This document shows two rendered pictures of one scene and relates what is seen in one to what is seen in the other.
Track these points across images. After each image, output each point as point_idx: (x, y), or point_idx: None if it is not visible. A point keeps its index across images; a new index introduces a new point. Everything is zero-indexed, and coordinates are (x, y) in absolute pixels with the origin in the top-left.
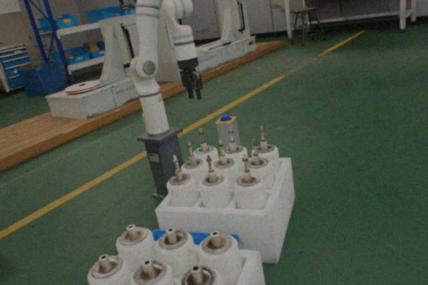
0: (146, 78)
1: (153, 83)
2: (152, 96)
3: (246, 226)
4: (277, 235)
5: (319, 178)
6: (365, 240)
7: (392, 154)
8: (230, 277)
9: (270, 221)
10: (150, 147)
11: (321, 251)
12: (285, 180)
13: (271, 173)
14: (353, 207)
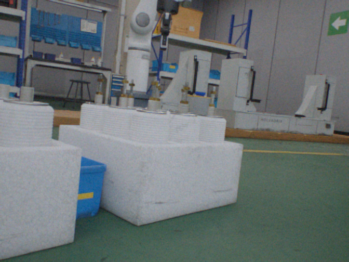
0: (136, 29)
1: (145, 42)
2: (136, 49)
3: (121, 159)
4: (153, 190)
5: (286, 203)
6: (274, 255)
7: None
8: (10, 142)
9: (143, 155)
10: (119, 102)
11: (202, 239)
12: (215, 154)
13: (193, 130)
14: (297, 231)
